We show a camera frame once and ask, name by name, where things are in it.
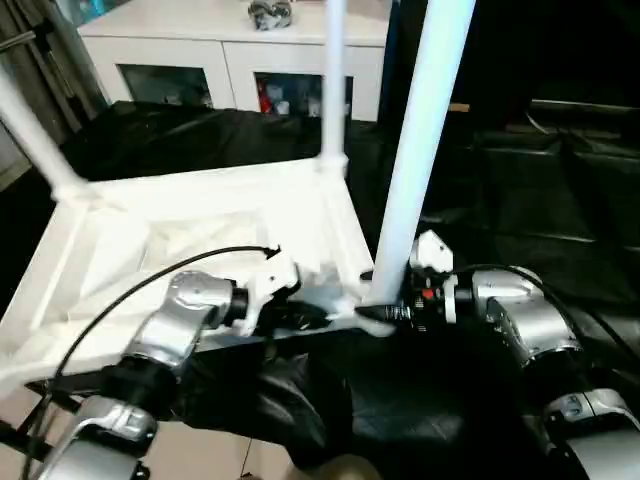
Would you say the dark low shelf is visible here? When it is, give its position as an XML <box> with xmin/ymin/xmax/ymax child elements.
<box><xmin>530</xmin><ymin>98</ymin><xmax>640</xmax><ymax>129</ymax></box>

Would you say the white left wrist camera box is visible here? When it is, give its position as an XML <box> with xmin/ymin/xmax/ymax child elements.
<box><xmin>238</xmin><ymin>252</ymin><xmax>303</xmax><ymax>335</ymax></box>

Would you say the black work mat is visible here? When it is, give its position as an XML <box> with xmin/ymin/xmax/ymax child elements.
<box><xmin>0</xmin><ymin>100</ymin><xmax>640</xmax><ymax>479</ymax></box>

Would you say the white plastic table leg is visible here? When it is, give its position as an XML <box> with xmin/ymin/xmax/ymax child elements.
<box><xmin>318</xmin><ymin>0</ymin><xmax>351</xmax><ymax>175</ymax></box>
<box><xmin>356</xmin><ymin>0</ymin><xmax>477</xmax><ymax>339</ymax></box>
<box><xmin>0</xmin><ymin>60</ymin><xmax>93</xmax><ymax>205</ymax></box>

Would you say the black crumpled bag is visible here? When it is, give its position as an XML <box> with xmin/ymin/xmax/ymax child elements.
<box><xmin>246</xmin><ymin>0</ymin><xmax>295</xmax><ymax>31</ymax></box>

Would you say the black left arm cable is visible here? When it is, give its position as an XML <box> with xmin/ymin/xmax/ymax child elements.
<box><xmin>22</xmin><ymin>245</ymin><xmax>283</xmax><ymax>479</ymax></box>

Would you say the white cabinet with glass doors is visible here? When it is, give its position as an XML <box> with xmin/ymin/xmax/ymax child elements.
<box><xmin>78</xmin><ymin>0</ymin><xmax>389</xmax><ymax>123</ymax></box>

